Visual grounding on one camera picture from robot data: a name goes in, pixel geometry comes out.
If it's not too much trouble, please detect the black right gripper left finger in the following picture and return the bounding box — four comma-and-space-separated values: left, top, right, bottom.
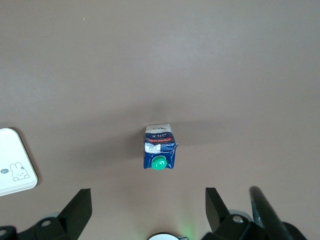
18, 188, 92, 240

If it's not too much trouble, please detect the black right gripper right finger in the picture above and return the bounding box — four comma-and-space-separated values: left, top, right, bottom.
202, 187, 255, 240

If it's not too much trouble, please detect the blue milk carton green cap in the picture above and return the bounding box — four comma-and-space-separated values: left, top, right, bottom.
143, 123, 179, 172

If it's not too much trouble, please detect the beige rabbit print tray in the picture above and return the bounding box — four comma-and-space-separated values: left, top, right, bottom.
0, 127, 39, 197

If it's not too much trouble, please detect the brown table cover sheet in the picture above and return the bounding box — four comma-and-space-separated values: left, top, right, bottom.
0, 0, 320, 240

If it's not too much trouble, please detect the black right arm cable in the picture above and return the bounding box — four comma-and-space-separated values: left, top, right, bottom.
249, 186, 295, 240

